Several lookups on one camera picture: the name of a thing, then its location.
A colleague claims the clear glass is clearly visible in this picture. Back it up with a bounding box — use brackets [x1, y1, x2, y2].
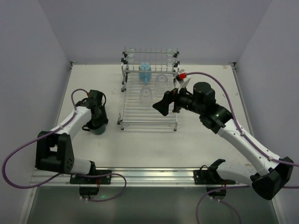
[155, 74, 168, 89]
[140, 86, 153, 104]

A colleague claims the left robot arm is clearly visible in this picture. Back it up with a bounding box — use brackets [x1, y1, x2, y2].
[35, 90, 108, 175]

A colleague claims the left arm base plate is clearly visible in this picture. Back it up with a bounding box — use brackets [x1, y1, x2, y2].
[70, 170, 112, 198]

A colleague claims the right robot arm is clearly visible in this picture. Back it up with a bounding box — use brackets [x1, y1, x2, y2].
[152, 82, 293, 200]

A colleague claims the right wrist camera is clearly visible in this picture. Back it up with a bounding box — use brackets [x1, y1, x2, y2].
[175, 70, 191, 93]

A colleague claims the dark green ceramic mug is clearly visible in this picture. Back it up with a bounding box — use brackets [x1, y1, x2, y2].
[82, 125, 106, 135]

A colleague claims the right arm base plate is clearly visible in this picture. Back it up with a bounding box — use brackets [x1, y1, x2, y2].
[193, 165, 236, 192]

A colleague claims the aluminium mounting rail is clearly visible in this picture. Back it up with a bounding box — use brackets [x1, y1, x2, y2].
[29, 168, 248, 187]

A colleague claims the blue plastic mug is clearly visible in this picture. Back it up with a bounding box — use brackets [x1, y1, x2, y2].
[139, 62, 152, 85]

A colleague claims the metal dish rack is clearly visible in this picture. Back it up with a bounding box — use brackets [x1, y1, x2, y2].
[117, 48, 180, 131]

